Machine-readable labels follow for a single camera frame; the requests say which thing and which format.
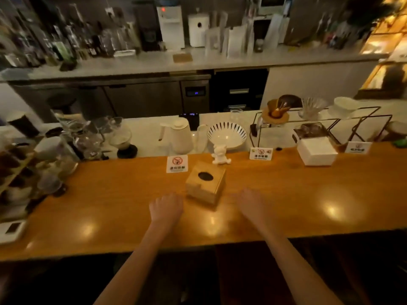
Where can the person's right forearm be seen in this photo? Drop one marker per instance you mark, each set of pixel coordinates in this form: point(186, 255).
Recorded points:
point(295, 269)

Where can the white gooseneck kettle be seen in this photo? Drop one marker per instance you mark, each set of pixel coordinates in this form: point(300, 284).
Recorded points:
point(178, 135)

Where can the brown square coaster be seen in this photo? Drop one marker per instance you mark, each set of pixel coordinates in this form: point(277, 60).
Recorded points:
point(182, 57)

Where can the white ceramic coffee dripper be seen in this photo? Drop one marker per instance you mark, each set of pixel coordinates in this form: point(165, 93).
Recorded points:
point(344, 106)

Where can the wooden rack of cups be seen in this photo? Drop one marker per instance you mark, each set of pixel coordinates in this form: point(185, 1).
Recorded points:
point(22, 174)

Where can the black drawer cabinet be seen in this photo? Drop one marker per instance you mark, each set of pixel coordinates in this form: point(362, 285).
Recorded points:
point(239, 90)

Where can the stainless steel undercounter fridge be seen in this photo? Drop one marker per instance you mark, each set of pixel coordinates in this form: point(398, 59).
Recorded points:
point(127, 96)

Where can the brown coffee dripper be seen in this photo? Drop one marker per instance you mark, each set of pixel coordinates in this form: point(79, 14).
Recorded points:
point(276, 112)

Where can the white sign with red symbol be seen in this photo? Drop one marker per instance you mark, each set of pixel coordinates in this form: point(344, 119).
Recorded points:
point(177, 163)
point(261, 154)

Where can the person's left fingers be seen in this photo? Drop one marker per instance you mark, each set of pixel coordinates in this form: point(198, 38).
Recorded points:
point(168, 197)

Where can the person's right fingers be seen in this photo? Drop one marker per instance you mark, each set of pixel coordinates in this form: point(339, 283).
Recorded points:
point(247, 194)

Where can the wooden tissue box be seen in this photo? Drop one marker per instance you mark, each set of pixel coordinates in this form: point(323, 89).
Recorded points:
point(206, 182)

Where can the person's right hand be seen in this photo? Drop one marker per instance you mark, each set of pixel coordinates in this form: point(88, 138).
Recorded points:
point(252, 204)

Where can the black coffee grinder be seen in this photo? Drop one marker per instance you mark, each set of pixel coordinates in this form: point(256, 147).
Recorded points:
point(147, 26)

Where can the clear glass coffee dripper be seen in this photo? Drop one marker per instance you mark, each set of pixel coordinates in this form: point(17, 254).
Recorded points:
point(312, 107)

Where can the black metal dripper stand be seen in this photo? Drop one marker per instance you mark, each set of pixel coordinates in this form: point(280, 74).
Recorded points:
point(321, 123)

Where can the white square box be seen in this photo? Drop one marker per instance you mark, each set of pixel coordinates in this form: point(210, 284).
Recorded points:
point(316, 151)

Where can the white bowl with black stripes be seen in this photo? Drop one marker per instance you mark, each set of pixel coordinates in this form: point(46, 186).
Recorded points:
point(226, 135)

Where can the small white sign card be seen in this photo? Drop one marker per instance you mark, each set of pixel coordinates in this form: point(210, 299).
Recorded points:
point(358, 147)

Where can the row of liquor bottles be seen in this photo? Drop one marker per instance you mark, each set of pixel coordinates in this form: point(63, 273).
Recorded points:
point(57, 38)

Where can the person's left forearm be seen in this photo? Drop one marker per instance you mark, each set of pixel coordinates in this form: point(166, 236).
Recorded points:
point(136, 266)

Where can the white water dispenser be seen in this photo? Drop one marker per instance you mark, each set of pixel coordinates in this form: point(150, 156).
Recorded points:
point(171, 26)

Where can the person's left hand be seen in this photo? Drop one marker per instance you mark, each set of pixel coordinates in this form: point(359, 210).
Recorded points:
point(166, 208)

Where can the row of white paper bags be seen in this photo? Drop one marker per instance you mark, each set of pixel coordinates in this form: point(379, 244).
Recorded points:
point(237, 38)

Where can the glass pitcher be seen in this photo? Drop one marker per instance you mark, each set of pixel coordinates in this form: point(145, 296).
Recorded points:
point(85, 138)

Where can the white cylindrical appliance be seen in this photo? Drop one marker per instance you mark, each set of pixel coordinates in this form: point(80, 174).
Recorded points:
point(198, 30)

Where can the white bear figurine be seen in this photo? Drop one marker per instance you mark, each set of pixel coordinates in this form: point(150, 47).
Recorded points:
point(220, 154)

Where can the white digital scale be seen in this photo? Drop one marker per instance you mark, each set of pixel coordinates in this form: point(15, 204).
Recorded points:
point(11, 230)

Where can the glass coffee server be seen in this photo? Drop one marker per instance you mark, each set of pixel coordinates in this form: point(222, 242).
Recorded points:
point(120, 136)

